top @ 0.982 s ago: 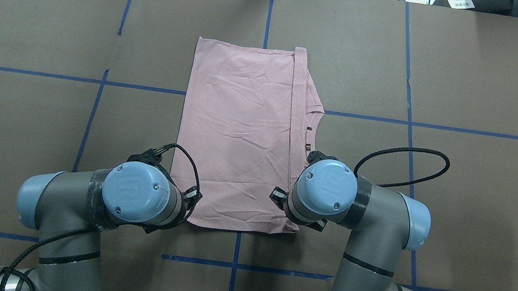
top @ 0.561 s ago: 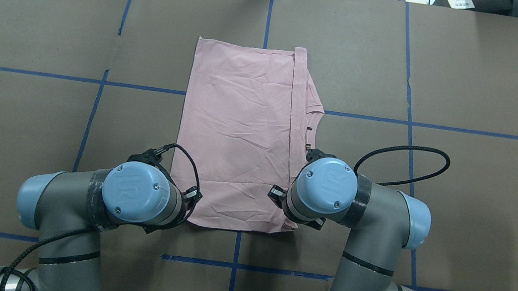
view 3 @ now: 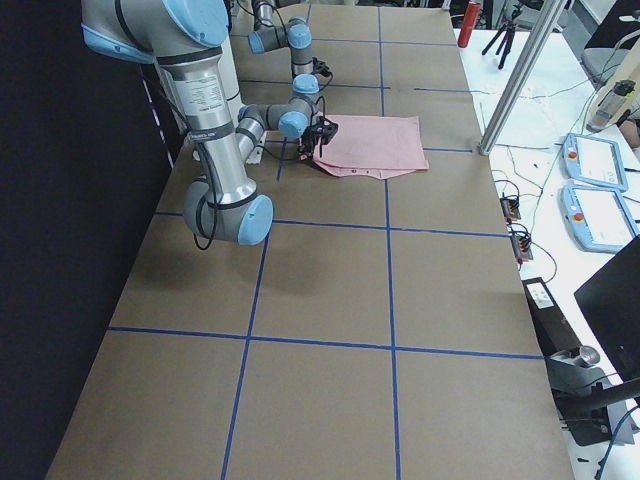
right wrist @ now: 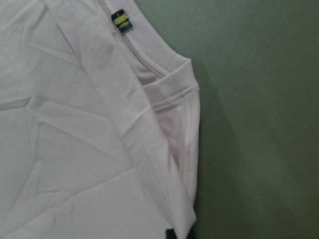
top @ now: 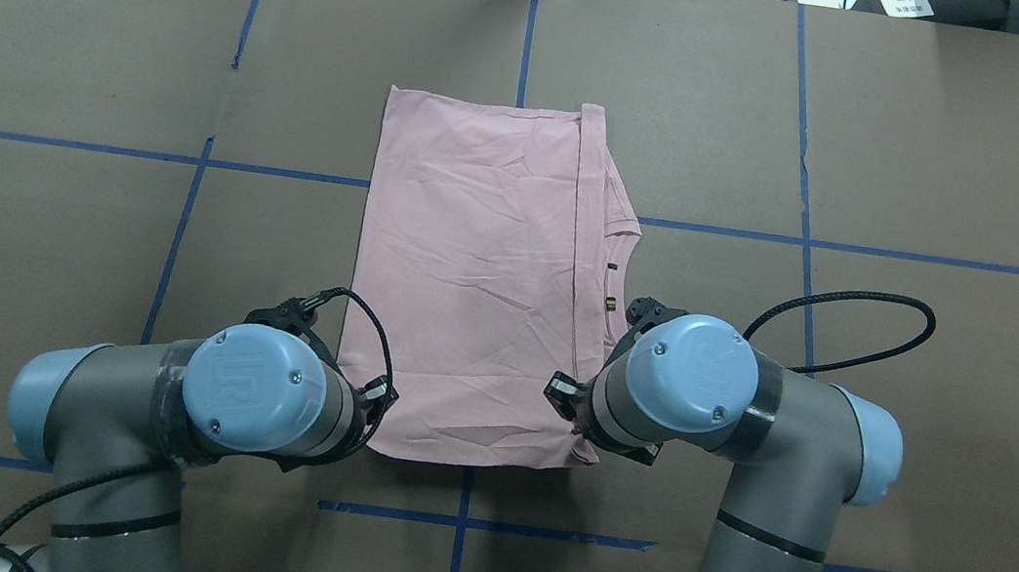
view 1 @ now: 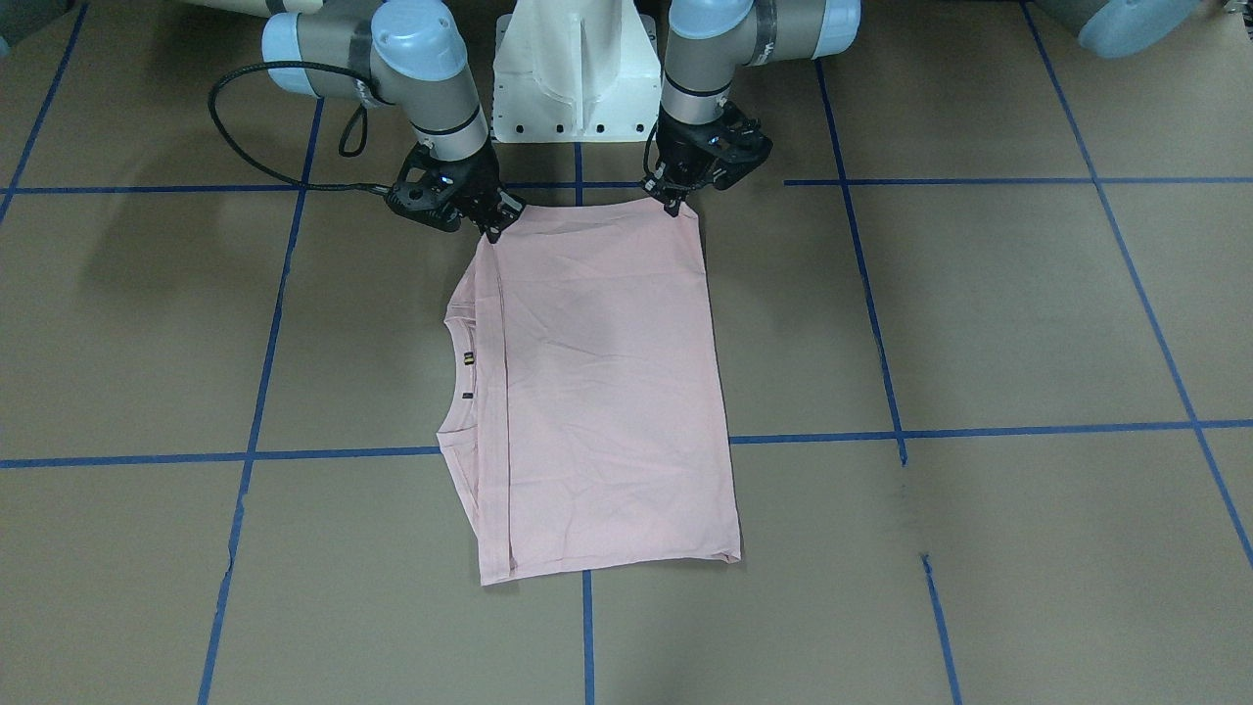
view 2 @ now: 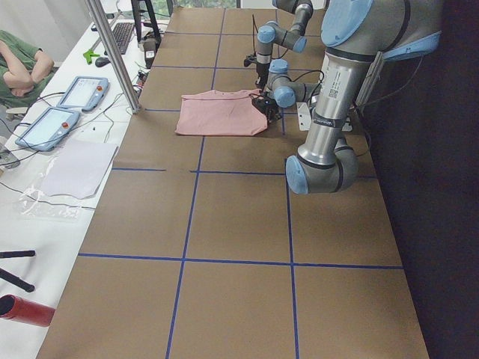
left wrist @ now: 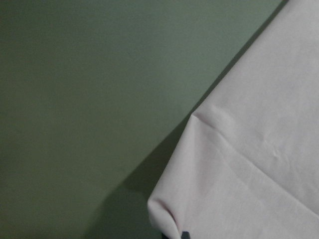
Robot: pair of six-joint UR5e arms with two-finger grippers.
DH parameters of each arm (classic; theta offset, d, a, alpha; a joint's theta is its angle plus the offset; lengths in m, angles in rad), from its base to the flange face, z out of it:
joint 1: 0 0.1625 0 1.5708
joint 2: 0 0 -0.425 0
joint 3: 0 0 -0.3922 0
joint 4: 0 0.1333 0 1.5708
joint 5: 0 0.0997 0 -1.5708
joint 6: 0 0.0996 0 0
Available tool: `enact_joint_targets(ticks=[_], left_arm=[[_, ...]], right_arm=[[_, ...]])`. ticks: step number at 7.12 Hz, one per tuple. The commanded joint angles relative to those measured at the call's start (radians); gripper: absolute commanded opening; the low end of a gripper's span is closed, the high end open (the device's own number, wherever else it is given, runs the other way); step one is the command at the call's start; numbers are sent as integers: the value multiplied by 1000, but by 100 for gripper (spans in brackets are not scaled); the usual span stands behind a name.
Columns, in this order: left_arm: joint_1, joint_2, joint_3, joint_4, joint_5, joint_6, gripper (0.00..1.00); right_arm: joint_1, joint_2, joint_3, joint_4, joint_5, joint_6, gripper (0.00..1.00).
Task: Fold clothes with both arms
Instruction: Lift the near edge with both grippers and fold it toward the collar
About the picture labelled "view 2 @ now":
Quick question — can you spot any clear plastic bag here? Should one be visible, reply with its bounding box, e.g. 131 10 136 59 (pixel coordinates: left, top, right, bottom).
13 157 96 222

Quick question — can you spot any upper teach pendant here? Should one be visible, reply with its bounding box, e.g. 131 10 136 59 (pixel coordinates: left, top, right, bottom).
56 76 109 111

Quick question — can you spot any black keyboard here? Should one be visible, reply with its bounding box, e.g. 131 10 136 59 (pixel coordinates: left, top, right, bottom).
112 22 135 55

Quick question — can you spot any teach pendant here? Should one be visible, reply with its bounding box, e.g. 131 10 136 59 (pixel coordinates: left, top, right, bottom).
56 76 109 111
15 107 80 152

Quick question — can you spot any black tripod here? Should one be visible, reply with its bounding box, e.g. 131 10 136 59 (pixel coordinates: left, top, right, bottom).
1 250 36 293

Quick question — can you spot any seated person green shirt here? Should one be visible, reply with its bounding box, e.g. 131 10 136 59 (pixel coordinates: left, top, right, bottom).
1 30 56 108

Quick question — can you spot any lower teach pendant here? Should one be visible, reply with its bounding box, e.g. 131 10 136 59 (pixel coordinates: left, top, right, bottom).
15 107 80 152

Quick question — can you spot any white folded paper sheet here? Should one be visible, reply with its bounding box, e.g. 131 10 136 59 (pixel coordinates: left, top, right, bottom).
40 139 118 200

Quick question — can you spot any red bottle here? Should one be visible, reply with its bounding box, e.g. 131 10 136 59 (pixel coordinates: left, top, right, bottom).
1 295 55 327

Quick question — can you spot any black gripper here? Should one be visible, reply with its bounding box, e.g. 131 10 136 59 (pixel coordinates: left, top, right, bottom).
251 95 281 123
244 54 268 90

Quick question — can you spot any aluminium frame post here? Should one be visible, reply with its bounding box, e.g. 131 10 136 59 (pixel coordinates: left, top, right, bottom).
85 0 141 114

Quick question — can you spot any black computer mouse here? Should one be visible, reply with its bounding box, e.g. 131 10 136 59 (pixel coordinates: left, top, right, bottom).
94 57 110 68

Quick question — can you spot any green plastic clip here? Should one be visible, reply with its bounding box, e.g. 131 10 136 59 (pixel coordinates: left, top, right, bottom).
83 49 100 65

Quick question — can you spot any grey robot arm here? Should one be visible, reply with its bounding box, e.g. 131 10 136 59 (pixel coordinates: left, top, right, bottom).
253 0 443 194
243 0 314 90

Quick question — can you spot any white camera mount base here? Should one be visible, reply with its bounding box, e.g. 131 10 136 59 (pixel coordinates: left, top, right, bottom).
296 95 353 132

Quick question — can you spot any pink Snoopy t-shirt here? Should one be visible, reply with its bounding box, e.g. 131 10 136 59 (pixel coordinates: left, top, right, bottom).
175 90 268 136

